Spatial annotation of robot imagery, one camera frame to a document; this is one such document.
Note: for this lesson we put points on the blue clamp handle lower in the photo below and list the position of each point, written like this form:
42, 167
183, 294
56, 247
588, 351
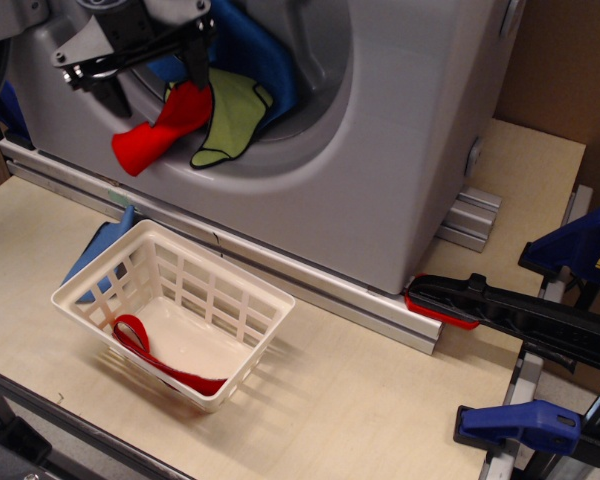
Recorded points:
540, 425

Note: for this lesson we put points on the yellow-green cloth black trim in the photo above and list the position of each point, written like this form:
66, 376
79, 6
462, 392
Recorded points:
235, 105

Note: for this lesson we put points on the black table frame bar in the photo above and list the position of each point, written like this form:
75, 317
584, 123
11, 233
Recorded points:
41, 440

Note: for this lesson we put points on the red cloth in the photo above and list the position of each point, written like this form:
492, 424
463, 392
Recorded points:
165, 130

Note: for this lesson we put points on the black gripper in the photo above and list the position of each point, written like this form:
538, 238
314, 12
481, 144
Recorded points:
120, 35

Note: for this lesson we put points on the large blue cloth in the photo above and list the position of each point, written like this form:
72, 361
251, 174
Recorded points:
243, 47

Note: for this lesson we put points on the aluminium extrusion rail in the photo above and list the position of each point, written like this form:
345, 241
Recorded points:
382, 313

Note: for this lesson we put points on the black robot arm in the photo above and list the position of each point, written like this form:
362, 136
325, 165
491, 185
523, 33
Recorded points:
120, 35

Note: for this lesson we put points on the blue Irwin clamp upper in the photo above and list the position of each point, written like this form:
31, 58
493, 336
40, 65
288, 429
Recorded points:
575, 245

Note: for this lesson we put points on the grey toy washing machine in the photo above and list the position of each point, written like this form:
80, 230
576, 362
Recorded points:
358, 177

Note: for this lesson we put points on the black red bar clamp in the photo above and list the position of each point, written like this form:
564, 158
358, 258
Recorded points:
551, 330

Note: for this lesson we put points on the short aluminium extrusion piece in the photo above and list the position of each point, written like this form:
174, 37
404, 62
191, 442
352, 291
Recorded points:
470, 219

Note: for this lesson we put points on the white plastic laundry basket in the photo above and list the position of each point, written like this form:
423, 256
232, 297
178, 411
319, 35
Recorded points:
183, 314

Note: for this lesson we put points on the blue clamp far left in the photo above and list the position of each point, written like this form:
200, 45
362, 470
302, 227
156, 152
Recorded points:
12, 119

